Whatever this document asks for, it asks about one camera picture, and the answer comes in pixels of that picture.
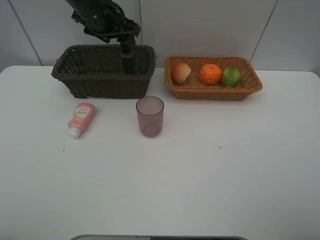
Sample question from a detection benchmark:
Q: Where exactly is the tan wicker basket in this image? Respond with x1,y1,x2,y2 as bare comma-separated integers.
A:
164,55,263,101

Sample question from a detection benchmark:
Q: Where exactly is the dark brown wicker basket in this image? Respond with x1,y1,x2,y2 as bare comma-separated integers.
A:
51,44,156,99

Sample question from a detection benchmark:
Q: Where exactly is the green citrus fruit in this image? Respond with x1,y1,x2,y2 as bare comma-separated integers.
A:
220,67,241,88

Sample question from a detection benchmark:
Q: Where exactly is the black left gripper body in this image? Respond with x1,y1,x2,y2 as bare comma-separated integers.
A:
71,4,140,43

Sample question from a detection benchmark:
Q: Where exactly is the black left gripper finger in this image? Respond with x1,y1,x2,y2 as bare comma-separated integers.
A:
117,34,136,54

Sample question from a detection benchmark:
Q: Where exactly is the orange mandarin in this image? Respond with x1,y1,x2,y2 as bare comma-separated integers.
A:
199,63,222,85

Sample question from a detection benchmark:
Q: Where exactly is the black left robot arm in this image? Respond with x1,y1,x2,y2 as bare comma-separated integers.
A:
67,0,141,56

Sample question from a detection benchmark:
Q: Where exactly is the black pump bottle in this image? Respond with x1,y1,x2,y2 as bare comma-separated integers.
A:
121,48,135,75

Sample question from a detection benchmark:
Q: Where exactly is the pink squeeze bottle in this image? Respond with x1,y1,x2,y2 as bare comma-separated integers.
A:
68,102,96,139

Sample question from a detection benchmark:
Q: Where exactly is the translucent purple cup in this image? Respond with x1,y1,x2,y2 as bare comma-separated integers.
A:
135,96,165,138

